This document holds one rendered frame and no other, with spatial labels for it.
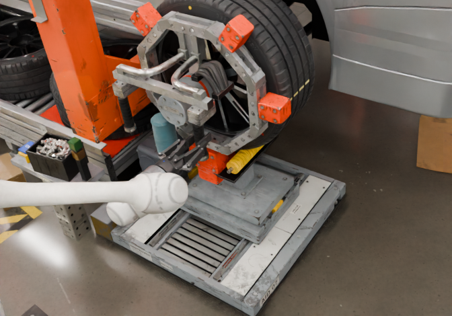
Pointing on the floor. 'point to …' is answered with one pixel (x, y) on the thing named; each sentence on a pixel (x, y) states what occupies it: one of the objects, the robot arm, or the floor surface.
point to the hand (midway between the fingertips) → (199, 139)
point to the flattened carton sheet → (434, 144)
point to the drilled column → (72, 220)
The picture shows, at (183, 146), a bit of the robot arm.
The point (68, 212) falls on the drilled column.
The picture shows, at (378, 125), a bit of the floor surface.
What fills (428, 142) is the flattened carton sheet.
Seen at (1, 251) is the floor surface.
